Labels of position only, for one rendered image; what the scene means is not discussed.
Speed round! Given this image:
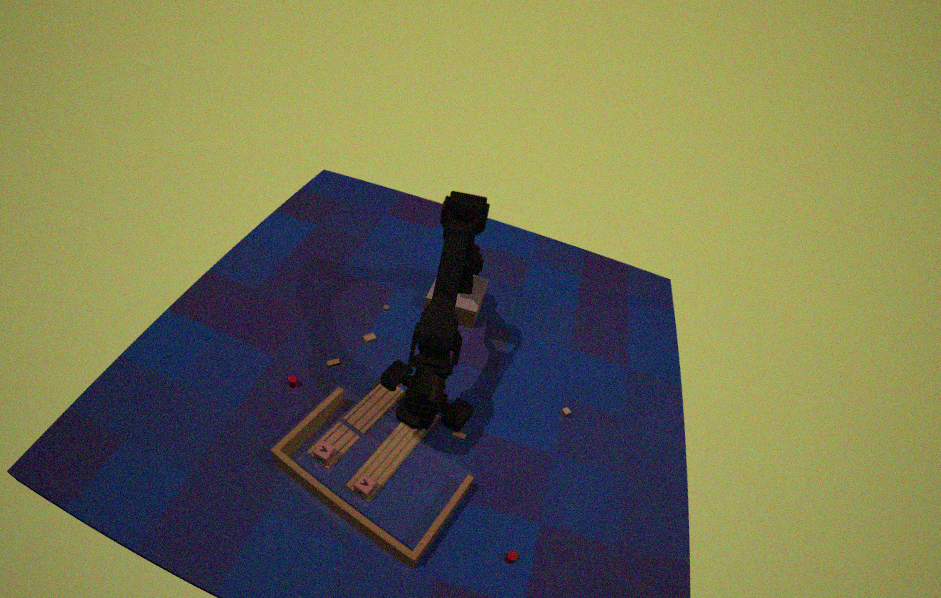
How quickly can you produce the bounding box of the tan strip with green lines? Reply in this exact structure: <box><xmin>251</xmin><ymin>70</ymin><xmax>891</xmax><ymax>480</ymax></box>
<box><xmin>399</xmin><ymin>415</ymin><xmax>440</xmax><ymax>439</ymax></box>

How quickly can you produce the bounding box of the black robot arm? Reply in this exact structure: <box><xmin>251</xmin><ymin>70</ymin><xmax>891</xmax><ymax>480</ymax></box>
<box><xmin>396</xmin><ymin>191</ymin><xmax>490</xmax><ymax>430</ymax></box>

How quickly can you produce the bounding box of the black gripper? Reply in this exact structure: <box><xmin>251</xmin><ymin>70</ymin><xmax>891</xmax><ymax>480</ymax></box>
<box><xmin>381</xmin><ymin>360</ymin><xmax>474</xmax><ymax>433</ymax></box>

